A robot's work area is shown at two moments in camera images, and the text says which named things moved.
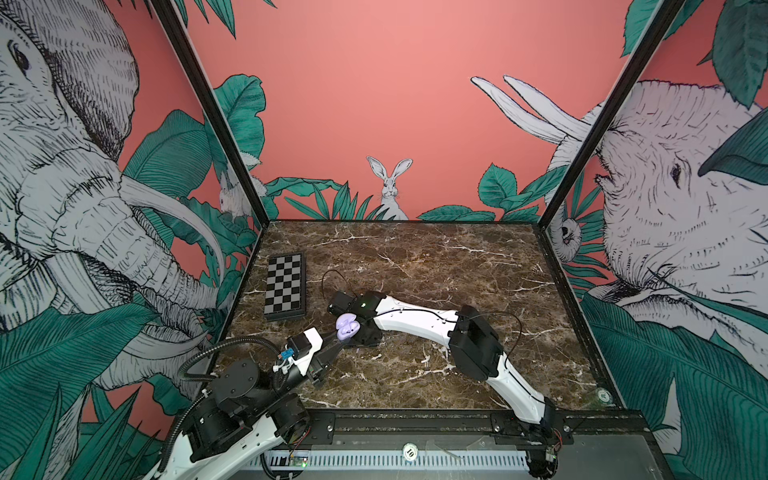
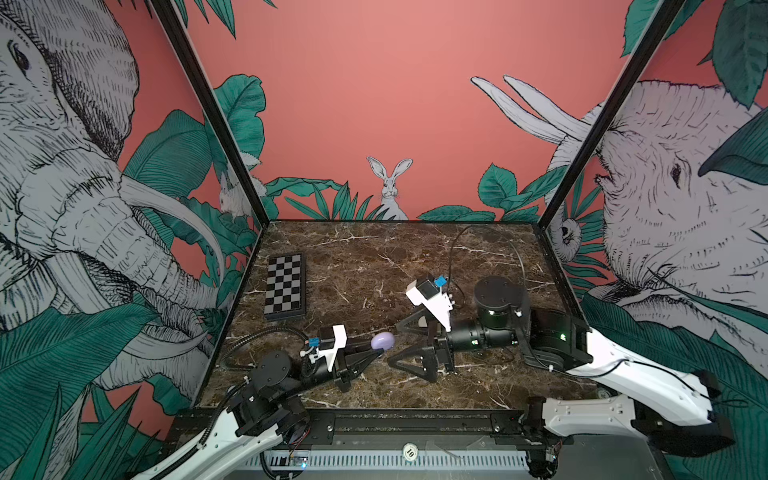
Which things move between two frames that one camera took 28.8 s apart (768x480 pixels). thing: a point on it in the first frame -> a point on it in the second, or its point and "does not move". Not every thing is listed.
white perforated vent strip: x=397 y=460 does not move
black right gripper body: x=363 y=341 -> x=445 y=351
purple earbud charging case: x=347 y=326 -> x=383 y=340
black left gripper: x=322 y=361 -> x=346 y=360
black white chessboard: x=286 y=286 does not move
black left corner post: x=174 y=25 does not move
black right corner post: x=630 y=72 does not move
